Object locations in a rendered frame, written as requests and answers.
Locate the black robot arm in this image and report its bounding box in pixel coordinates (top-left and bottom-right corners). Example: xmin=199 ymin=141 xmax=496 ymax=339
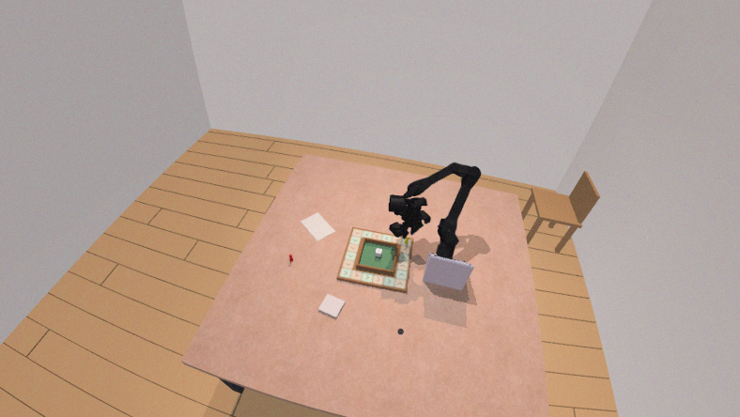
xmin=389 ymin=162 xmax=482 ymax=259

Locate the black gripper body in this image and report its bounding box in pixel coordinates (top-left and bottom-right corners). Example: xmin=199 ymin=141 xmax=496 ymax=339
xmin=389 ymin=210 xmax=431 ymax=238

